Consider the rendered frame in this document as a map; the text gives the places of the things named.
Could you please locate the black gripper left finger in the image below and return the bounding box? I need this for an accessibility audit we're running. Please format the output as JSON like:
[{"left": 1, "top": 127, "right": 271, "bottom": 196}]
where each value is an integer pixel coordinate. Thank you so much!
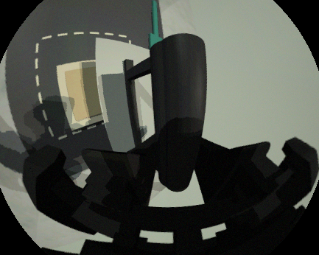
[{"left": 81, "top": 133, "right": 157, "bottom": 206}]

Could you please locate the dark grey flat mat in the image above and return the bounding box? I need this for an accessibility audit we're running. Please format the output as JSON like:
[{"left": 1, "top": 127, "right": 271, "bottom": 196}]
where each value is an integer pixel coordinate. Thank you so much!
[{"left": 4, "top": 0, "right": 153, "bottom": 176}]

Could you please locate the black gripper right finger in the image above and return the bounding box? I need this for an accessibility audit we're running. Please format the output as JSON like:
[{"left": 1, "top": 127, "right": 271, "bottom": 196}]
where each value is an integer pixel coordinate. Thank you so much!
[{"left": 194, "top": 137, "right": 270, "bottom": 204}]

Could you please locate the beige square tile with dark square centre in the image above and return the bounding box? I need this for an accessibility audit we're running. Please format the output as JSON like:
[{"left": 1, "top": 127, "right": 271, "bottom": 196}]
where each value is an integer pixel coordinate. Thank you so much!
[{"left": 56, "top": 60, "right": 103, "bottom": 130}]

